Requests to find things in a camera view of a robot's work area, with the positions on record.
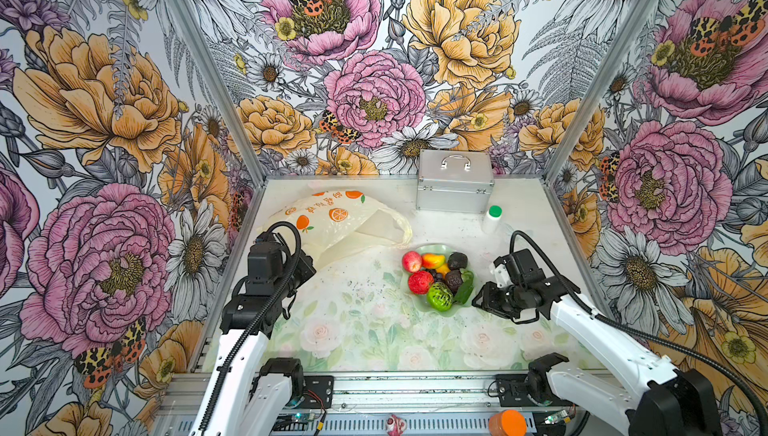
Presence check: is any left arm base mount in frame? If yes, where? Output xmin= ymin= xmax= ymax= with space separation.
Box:
xmin=296 ymin=374 xmax=335 ymax=410

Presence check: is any red yellow apple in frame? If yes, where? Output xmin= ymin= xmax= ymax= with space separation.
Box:
xmin=401 ymin=251 xmax=423 ymax=274

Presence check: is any aluminium corner post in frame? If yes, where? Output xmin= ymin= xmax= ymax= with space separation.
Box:
xmin=164 ymin=0 xmax=266 ymax=189
xmin=542 ymin=0 xmax=659 ymax=183

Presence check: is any white bottle green cap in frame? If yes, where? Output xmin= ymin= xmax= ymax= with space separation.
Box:
xmin=481 ymin=205 xmax=503 ymax=234

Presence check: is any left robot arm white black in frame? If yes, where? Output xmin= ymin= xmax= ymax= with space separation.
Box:
xmin=189 ymin=234 xmax=315 ymax=435

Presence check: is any aluminium corner post right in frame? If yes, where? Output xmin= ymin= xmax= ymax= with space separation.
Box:
xmin=542 ymin=0 xmax=659 ymax=183

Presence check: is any cream translucent plastic bag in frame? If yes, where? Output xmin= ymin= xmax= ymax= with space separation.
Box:
xmin=259 ymin=189 xmax=413 ymax=269

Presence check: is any black corrugated cable left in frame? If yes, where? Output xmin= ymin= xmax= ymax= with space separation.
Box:
xmin=196 ymin=221 xmax=303 ymax=434

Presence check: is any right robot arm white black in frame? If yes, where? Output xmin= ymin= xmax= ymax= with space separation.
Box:
xmin=472 ymin=249 xmax=723 ymax=435

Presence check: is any yellow red mango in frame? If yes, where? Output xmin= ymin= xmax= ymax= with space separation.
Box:
xmin=421 ymin=253 xmax=446 ymax=269

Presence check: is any green leaf grape bunch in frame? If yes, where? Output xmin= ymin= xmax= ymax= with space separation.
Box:
xmin=454 ymin=269 xmax=475 ymax=305

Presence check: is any dark avocado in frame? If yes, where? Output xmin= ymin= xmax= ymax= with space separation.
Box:
xmin=446 ymin=252 xmax=468 ymax=271

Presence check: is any aluminium corner post left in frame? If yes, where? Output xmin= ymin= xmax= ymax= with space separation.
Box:
xmin=164 ymin=0 xmax=266 ymax=189

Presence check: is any dark purple fig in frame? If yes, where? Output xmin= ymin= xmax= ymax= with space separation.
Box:
xmin=444 ymin=269 xmax=464 ymax=295

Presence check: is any red strawberry fruit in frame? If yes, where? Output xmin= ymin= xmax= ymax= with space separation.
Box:
xmin=407 ymin=270 xmax=434 ymax=295

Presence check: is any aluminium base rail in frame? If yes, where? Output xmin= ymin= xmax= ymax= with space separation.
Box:
xmin=152 ymin=369 xmax=631 ymax=436

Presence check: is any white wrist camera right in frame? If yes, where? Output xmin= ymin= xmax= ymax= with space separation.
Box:
xmin=490 ymin=257 xmax=511 ymax=288

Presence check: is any silver aluminium case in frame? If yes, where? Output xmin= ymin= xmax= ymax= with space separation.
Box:
xmin=416 ymin=150 xmax=495 ymax=214

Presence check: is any pink white small figure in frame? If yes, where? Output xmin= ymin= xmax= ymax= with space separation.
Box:
xmin=386 ymin=414 xmax=407 ymax=436

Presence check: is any orange round cap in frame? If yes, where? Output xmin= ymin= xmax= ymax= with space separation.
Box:
xmin=488 ymin=409 xmax=527 ymax=436

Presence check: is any green kiwi half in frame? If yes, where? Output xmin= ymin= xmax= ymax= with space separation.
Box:
xmin=426 ymin=282 xmax=454 ymax=312

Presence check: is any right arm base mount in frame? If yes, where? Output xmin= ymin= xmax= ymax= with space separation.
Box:
xmin=494 ymin=374 xmax=552 ymax=407

